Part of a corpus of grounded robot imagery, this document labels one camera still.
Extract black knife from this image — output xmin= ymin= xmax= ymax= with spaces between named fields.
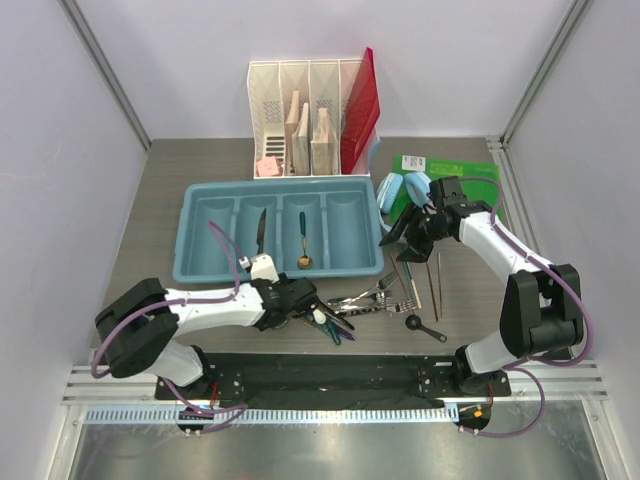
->
xmin=256 ymin=208 xmax=267 ymax=255

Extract wooden board right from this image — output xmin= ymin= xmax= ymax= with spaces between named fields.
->
xmin=311 ymin=108 xmax=334 ymax=175

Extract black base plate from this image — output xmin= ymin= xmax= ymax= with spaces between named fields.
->
xmin=178 ymin=353 xmax=511 ymax=411

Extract silver fork right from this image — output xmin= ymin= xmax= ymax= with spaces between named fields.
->
xmin=371 ymin=300 xmax=417 ymax=313

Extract white ceramic spoon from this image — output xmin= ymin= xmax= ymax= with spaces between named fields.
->
xmin=313 ymin=309 xmax=326 ymax=325

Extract light wooden board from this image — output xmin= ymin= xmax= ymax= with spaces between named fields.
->
xmin=285 ymin=90 xmax=300 ymax=175

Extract purple handled utensil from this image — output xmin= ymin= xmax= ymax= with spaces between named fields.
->
xmin=331 ymin=325 xmax=356 ymax=341

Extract green cutting mat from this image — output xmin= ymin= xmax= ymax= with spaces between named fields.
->
xmin=392 ymin=155 xmax=500 ymax=207

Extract blue plastic cutlery tray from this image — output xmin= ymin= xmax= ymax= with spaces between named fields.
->
xmin=173 ymin=176 xmax=384 ymax=284

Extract silver fork upper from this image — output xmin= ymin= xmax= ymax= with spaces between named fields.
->
xmin=348 ymin=272 xmax=398 ymax=304

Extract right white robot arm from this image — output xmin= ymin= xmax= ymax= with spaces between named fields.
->
xmin=377 ymin=172 xmax=593 ymax=395

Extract wooden board middle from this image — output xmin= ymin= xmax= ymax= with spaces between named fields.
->
xmin=292 ymin=102 xmax=311 ymax=176

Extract white file organizer rack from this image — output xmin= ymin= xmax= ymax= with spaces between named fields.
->
xmin=246 ymin=58 xmax=361 ymax=180

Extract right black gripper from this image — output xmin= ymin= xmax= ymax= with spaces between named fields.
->
xmin=380 ymin=202 xmax=450 ymax=264

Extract blue headphones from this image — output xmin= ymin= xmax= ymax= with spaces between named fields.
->
xmin=376 ymin=171 xmax=431 ymax=233

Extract pink cube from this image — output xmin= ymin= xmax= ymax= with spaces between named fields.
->
xmin=256 ymin=157 xmax=282 ymax=178

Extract patterned handle fork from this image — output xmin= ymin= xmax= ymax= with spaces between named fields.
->
xmin=335 ymin=305 xmax=396 ymax=317

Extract black measuring spoon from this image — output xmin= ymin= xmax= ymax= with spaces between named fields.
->
xmin=405 ymin=314 xmax=448 ymax=343

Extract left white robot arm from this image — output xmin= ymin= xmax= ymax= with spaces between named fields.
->
xmin=91 ymin=274 xmax=319 ymax=399

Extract thin grey chopstick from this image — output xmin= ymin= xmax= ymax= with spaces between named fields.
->
xmin=390 ymin=253 xmax=411 ymax=300

